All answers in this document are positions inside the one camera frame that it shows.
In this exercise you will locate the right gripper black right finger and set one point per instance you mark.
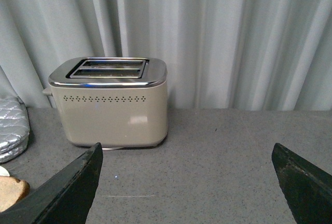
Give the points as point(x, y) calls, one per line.
point(306, 187)

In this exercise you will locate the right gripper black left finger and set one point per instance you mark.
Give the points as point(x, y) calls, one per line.
point(66, 197)

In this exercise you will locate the brown bread slice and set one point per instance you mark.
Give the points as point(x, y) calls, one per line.
point(12, 191)

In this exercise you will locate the beige two-slot toaster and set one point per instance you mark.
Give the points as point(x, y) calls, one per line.
point(117, 102)

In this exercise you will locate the white plate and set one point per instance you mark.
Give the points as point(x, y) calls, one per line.
point(4, 172)

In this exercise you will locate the lower silver quilted oven mitt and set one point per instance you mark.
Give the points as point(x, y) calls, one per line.
point(16, 150)

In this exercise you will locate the silver quilted oven mitt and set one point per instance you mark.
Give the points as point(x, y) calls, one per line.
point(14, 122)
point(16, 150)

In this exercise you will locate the upper silver quilted oven mitt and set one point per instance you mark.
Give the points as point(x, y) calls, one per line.
point(14, 122)

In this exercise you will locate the grey-white curtain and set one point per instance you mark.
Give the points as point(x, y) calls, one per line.
point(243, 54)

